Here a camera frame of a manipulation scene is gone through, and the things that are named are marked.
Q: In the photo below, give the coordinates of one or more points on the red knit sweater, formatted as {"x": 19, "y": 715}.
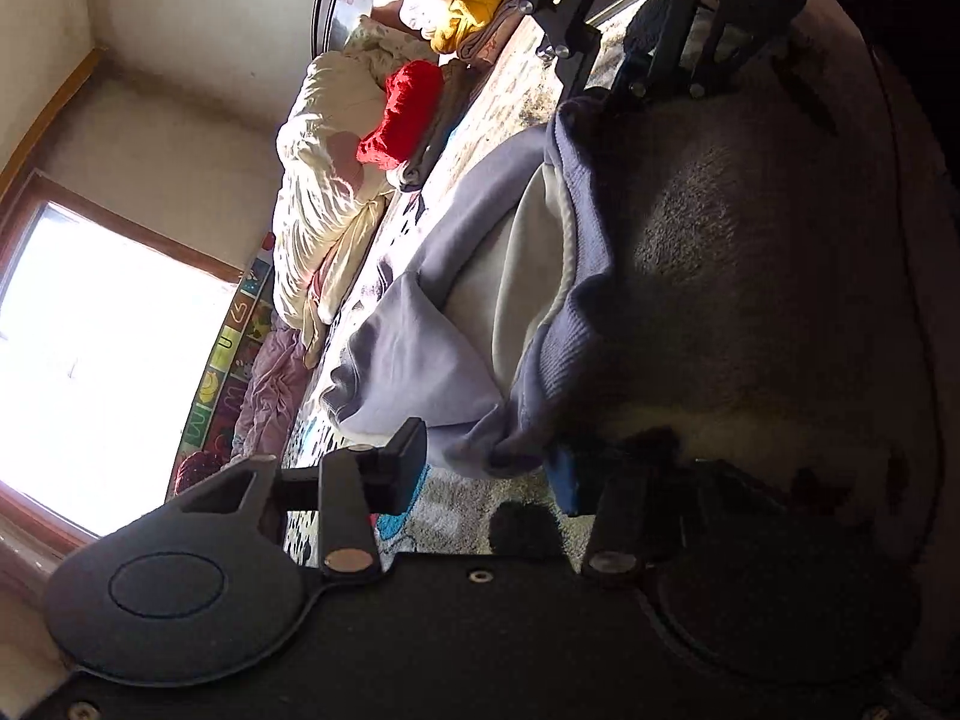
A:
{"x": 401, "y": 112}

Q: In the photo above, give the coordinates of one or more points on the dark grey folded garment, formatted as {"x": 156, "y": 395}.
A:
{"x": 431, "y": 150}

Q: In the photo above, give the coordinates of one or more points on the maroon dotted blanket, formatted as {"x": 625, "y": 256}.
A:
{"x": 199, "y": 469}

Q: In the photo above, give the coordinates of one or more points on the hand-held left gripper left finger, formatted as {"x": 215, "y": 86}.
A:
{"x": 405, "y": 465}

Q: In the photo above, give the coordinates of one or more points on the cream and lavender sweatshirt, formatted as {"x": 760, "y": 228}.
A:
{"x": 420, "y": 345}

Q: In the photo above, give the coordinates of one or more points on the colourful alphabet foam board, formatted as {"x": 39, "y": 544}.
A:
{"x": 225, "y": 360}

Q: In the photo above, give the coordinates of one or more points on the white floral pillow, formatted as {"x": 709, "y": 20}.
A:
{"x": 375, "y": 41}

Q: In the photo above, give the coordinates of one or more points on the window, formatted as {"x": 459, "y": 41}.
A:
{"x": 97, "y": 360}

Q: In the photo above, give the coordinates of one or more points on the cream quilt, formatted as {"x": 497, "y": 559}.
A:
{"x": 322, "y": 195}

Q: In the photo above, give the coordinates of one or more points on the cartoon mouse printed blanket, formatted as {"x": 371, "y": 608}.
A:
{"x": 750, "y": 255}

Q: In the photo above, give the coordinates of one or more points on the pink pillow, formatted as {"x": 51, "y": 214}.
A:
{"x": 394, "y": 4}

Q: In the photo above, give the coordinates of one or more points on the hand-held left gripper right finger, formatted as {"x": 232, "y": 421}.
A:
{"x": 566, "y": 480}

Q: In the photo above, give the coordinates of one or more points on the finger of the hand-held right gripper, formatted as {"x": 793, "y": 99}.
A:
{"x": 649, "y": 22}
{"x": 574, "y": 67}

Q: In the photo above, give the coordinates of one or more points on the light grey folded garment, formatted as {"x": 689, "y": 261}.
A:
{"x": 491, "y": 26}

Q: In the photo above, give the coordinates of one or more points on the pink crumpled quilt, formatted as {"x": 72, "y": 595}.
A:
{"x": 274, "y": 382}

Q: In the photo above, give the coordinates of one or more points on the white printed folded garment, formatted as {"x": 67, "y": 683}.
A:
{"x": 499, "y": 49}

